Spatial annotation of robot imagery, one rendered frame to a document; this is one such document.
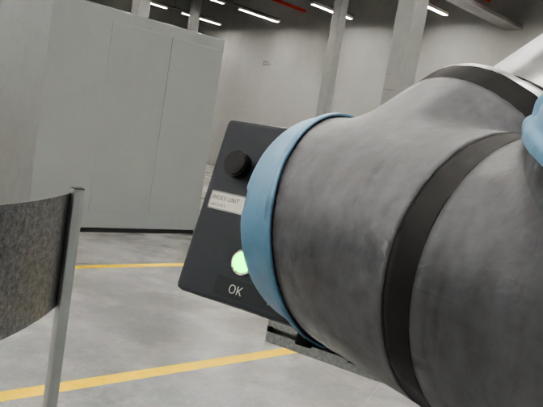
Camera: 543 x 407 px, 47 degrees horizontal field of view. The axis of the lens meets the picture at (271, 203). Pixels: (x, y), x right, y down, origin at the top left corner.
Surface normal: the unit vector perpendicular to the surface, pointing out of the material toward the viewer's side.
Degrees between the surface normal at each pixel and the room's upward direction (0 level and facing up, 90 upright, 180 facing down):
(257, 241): 99
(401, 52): 90
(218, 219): 75
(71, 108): 90
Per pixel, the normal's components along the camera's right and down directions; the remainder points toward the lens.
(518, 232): -0.84, -0.41
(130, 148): 0.66, 0.18
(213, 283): -0.46, -0.25
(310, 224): -0.82, -0.22
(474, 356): -0.87, 0.13
